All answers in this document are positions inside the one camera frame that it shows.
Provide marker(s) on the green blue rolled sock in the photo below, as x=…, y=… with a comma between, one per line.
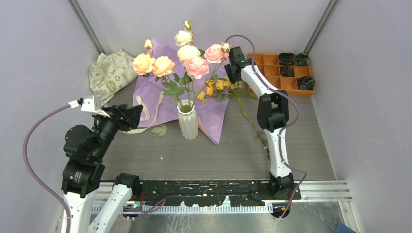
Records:
x=302, y=60

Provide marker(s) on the pink peony flower stem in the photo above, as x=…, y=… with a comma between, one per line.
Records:
x=206, y=65

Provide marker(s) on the fallen green leaf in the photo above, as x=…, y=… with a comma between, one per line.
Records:
x=160, y=130

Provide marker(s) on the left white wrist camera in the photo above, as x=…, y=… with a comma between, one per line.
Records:
x=90, y=103

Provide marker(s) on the peach rose flower stem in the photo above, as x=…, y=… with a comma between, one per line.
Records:
x=163, y=68

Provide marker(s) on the yellow rose flower spray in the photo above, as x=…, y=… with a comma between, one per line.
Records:
x=222, y=89

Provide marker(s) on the dark rolled sock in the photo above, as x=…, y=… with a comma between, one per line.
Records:
x=287, y=59

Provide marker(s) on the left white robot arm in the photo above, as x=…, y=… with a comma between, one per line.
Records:
x=85, y=149

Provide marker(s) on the purple pink wrapping paper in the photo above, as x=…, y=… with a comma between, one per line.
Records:
x=210, y=113

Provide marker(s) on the right corner frame post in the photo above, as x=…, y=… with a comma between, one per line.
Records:
x=327, y=13

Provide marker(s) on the cream printed ribbon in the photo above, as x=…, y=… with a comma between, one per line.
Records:
x=146, y=114

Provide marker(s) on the aluminium front rail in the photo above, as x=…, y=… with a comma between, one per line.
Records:
x=312, y=191

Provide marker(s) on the corner frame post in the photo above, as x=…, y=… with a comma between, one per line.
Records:
x=327, y=13
x=74, y=4

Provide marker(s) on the pink white flower spray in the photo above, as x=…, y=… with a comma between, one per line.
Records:
x=184, y=39

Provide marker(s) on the left corner frame post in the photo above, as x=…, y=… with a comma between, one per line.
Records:
x=74, y=4

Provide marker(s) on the dark sock in tray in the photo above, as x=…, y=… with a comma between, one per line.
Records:
x=287, y=71

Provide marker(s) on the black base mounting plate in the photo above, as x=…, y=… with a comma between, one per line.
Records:
x=205, y=193

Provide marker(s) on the white ribbed vase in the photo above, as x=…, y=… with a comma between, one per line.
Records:
x=188, y=120

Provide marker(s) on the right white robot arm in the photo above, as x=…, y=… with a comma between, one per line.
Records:
x=272, y=117

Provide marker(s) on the orange compartment tray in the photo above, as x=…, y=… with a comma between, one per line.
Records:
x=269, y=66

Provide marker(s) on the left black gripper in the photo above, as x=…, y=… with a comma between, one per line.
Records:
x=126, y=117

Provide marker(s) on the cream patterned cloth bag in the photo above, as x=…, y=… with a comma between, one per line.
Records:
x=111, y=73

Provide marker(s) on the small pale pink rosebud stem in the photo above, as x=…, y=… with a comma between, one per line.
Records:
x=259, y=135

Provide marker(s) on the patterned sock front compartment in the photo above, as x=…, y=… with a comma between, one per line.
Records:
x=305, y=83

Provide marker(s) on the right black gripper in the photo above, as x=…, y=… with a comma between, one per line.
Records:
x=232, y=78

